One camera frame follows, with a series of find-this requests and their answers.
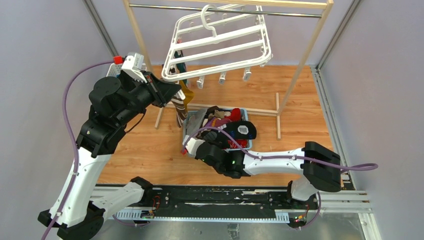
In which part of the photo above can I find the white plastic clip hanger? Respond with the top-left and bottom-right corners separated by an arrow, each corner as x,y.
161,4 -> 273,88

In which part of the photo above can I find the wooden clothes rack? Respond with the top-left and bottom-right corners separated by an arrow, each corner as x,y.
123,0 -> 334,140

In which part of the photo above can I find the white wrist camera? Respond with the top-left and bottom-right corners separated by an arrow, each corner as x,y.
121,52 -> 147,83
180,135 -> 205,158

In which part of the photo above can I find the green reindeer sock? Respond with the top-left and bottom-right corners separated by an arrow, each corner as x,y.
174,50 -> 190,89

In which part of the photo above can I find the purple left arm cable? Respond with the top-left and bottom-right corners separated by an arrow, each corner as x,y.
40,56 -> 123,240

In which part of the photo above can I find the red white patterned sock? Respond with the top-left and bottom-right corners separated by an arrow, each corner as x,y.
227,139 -> 249,149

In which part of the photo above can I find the grey sock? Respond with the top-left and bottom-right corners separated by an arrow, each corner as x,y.
185,108 -> 208,136

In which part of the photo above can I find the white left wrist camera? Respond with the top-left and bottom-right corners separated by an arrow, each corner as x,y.
121,52 -> 147,83

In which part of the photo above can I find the brown white striped sock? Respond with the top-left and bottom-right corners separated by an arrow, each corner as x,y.
171,96 -> 188,128

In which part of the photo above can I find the mustard yellow sock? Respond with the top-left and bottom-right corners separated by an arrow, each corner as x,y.
179,80 -> 195,109

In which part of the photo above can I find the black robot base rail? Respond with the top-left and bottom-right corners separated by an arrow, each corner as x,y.
92,184 -> 374,229

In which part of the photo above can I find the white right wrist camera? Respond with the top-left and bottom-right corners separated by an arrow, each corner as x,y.
180,135 -> 205,158

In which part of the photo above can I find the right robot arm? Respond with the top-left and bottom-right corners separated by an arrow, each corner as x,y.
185,138 -> 342,209

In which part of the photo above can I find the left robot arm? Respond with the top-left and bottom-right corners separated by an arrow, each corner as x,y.
38,71 -> 182,240

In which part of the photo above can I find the blue plastic sock basket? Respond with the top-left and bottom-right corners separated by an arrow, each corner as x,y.
181,106 -> 257,158

